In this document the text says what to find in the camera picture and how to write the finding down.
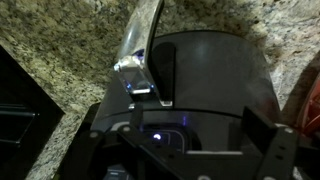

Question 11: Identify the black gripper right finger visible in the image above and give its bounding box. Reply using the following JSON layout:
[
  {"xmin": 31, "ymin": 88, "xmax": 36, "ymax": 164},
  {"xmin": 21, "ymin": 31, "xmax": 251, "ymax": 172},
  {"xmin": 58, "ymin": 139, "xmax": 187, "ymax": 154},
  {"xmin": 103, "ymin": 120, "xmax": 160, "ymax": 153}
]
[{"xmin": 186, "ymin": 107, "xmax": 299, "ymax": 180}]

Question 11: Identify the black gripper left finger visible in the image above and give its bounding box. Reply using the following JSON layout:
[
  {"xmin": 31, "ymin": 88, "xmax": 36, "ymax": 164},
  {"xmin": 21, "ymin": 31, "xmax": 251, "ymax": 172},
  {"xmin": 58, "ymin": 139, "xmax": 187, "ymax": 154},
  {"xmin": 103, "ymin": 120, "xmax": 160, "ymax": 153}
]
[{"xmin": 76, "ymin": 106, "xmax": 187, "ymax": 180}]

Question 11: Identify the black air fryer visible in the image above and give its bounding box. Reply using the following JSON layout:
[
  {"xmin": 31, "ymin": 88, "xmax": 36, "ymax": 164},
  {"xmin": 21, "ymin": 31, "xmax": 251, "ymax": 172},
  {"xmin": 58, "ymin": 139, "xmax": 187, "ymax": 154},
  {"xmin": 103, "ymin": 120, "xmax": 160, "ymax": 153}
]
[{"xmin": 59, "ymin": 0, "xmax": 284, "ymax": 180}]

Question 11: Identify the black coffee maker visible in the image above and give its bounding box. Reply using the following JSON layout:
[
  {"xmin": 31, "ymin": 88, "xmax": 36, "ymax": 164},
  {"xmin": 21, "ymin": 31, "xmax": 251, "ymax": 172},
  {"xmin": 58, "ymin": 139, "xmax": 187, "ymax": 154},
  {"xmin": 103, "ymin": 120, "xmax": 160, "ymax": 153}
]
[{"xmin": 282, "ymin": 51, "xmax": 320, "ymax": 180}]

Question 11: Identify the black electric stove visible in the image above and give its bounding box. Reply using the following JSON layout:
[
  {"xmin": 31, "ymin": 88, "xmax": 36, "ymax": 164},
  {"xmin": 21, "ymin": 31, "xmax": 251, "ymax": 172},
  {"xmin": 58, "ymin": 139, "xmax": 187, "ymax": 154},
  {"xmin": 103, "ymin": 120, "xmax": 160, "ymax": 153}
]
[{"xmin": 0, "ymin": 46, "xmax": 64, "ymax": 180}]

